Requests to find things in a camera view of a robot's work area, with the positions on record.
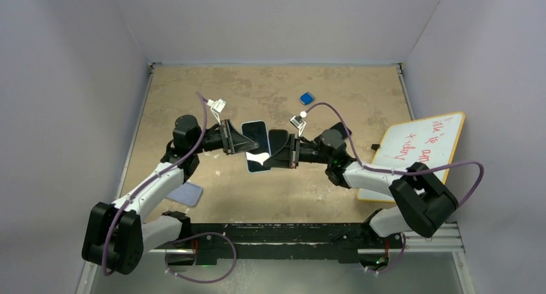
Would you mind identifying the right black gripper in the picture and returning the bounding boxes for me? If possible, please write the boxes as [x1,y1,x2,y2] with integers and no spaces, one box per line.
[264,134,332,169]

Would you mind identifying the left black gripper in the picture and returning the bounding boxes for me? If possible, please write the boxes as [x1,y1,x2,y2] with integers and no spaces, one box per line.
[191,120,258,155]

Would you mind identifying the black phone case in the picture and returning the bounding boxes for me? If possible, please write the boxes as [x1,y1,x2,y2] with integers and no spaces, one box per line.
[268,129,289,155]

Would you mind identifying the black phone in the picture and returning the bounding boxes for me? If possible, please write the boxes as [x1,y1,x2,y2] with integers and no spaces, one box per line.
[241,120,272,174]
[331,122,352,140]

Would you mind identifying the light blue phone case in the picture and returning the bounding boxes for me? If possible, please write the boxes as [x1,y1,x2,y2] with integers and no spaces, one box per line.
[241,120,273,175]

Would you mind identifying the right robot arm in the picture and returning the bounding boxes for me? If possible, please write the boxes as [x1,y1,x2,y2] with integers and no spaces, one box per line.
[263,129,459,247]

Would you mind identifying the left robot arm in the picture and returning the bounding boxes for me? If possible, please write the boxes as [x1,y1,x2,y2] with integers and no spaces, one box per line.
[82,115,259,275]

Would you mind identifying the blue eraser block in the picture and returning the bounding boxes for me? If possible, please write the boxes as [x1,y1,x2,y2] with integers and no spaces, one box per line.
[299,92,315,106]

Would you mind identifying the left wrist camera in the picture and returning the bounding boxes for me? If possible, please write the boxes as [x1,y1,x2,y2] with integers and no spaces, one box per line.
[207,98,227,124]

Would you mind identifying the black base frame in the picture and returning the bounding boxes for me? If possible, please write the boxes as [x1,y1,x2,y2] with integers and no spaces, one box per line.
[158,212,402,267]

